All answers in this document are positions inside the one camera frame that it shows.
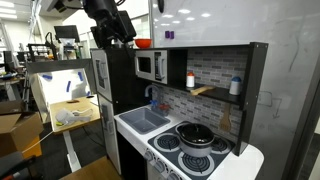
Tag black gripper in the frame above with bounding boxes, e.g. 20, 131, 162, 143
82, 0, 138, 50

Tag wooden spoon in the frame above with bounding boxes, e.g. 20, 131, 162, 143
190, 85, 217, 97

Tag grey stove knob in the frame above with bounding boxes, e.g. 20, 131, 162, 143
143, 150, 155, 163
154, 160, 167, 173
167, 171, 181, 180

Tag toy stove top with burners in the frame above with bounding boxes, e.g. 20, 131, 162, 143
147, 121, 237, 180

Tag orange bowl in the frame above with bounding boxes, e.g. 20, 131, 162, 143
134, 38, 153, 50

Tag small white toy fridge door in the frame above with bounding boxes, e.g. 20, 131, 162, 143
91, 49, 114, 102

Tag black computer monitor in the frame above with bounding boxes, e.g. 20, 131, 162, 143
53, 24, 81, 44

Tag white toy microwave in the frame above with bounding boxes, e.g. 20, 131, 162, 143
134, 49, 169, 85

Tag grey metal beam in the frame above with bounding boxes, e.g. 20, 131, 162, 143
25, 58, 92, 75

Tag grey toy faucet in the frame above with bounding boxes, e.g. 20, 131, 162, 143
144, 84, 165, 108

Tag white panel box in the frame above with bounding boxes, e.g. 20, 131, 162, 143
28, 67, 96, 125

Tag white shaker with red cap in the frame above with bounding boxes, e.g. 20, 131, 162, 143
185, 71, 196, 89

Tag wooden top standing desk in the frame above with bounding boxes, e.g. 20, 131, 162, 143
48, 96, 102, 173

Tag grey toy sink basin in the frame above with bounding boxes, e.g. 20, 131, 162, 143
118, 106, 172, 136

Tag white plastic object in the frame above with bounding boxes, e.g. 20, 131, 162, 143
54, 107, 95, 127

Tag tall white toy fridge door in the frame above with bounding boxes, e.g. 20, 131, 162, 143
97, 94, 122, 175

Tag flat cardboard box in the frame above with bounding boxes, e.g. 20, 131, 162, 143
0, 99, 27, 116

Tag black pot lid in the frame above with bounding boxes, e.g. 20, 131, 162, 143
176, 122, 216, 147

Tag white shaker with blue cap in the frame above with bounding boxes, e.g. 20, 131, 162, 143
228, 76, 243, 97

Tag large open cardboard box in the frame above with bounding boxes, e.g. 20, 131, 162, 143
0, 111, 45, 158

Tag light wooden table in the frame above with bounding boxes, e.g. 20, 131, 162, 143
59, 155, 124, 180

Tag wooden slotted spatula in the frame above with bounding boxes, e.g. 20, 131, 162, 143
218, 103, 233, 133

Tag grey cooking pot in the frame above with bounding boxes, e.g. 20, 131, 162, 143
178, 137, 215, 159

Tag black toy kitchen unit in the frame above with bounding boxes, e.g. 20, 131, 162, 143
90, 41, 270, 180

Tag black chair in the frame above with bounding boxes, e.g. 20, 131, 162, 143
0, 151, 38, 180

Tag large whiteboard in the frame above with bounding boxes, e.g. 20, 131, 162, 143
148, 0, 320, 180

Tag red tap handle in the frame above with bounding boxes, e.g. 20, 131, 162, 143
158, 103, 171, 112

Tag white cable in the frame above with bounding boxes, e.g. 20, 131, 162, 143
21, 130, 55, 155

